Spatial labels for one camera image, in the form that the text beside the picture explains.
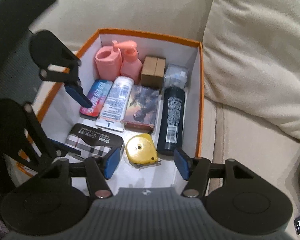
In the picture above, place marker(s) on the blue tin case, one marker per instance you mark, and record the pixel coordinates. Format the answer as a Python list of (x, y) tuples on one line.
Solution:
[(100, 95)]

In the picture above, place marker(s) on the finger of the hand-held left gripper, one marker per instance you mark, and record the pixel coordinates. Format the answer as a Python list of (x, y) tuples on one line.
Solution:
[(65, 147), (78, 95)]

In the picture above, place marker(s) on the dark blue bottle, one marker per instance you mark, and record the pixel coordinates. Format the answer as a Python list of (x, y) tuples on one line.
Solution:
[(171, 120)]

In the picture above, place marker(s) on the yellow tape measure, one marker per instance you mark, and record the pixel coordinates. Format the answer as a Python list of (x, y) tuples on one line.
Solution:
[(140, 148)]

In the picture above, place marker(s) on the beige pillow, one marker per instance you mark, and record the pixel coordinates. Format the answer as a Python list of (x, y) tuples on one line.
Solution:
[(252, 55)]

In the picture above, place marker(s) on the orange cardboard box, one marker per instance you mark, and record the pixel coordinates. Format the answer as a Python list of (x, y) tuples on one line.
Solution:
[(152, 45)]

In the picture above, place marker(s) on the beige sofa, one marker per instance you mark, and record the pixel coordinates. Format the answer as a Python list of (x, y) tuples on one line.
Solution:
[(152, 5)]

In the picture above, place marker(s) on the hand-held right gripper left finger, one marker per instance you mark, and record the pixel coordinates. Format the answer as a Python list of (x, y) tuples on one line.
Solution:
[(112, 162)]

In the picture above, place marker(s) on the plaid glasses case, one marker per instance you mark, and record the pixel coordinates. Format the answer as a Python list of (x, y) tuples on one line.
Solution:
[(95, 140)]

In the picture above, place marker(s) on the pink cup holder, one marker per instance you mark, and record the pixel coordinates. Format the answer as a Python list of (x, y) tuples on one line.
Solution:
[(107, 65)]

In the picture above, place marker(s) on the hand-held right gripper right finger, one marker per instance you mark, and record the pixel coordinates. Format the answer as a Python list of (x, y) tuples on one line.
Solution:
[(182, 163)]

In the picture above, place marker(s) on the clear plastic box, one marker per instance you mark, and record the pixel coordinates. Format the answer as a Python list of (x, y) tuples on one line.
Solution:
[(176, 76)]

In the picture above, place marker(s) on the pink pump bottle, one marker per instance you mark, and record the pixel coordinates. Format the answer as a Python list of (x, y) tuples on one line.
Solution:
[(131, 67)]

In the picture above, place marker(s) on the white tube bottle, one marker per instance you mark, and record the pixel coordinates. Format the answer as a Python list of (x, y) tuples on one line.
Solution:
[(115, 102)]

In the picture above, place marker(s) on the small brown box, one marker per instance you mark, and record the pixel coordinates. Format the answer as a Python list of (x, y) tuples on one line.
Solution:
[(152, 73)]

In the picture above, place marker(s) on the illustrated brown card box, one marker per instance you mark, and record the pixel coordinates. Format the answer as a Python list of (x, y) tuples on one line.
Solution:
[(142, 107)]

